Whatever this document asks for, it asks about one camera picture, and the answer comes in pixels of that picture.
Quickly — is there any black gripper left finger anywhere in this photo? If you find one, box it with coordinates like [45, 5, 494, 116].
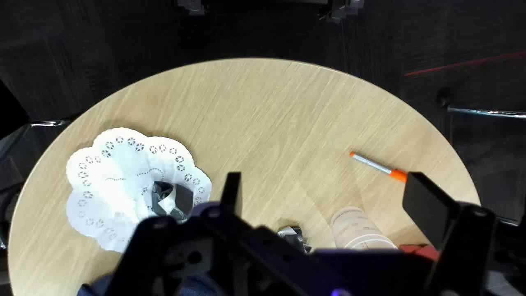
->
[219, 171, 244, 218]

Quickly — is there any small black binder clip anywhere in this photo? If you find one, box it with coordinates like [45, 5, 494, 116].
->
[277, 222, 315, 255]

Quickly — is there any clear plastic cup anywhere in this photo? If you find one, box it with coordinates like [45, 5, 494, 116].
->
[328, 205, 400, 251]

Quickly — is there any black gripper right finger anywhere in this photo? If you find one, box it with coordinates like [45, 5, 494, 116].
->
[402, 171, 499, 296]

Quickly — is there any large black binder clip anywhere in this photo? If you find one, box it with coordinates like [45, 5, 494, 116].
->
[150, 179, 196, 223]

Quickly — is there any orange cloth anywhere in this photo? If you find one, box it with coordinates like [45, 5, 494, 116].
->
[399, 241, 443, 263]

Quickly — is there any orange and grey marker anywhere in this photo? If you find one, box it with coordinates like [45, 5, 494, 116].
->
[349, 149, 410, 184]

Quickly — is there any white paper doily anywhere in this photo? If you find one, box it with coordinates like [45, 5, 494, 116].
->
[65, 126, 214, 255]

